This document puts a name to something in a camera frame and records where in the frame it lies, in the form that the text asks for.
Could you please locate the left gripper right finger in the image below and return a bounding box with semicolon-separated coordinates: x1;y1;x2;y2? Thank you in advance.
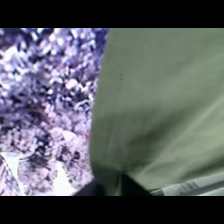
119;173;153;197

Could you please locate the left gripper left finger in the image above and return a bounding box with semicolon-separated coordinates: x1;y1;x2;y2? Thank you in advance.
73;179;107;197

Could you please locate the green shirt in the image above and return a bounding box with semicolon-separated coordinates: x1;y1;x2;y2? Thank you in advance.
88;27;224;197

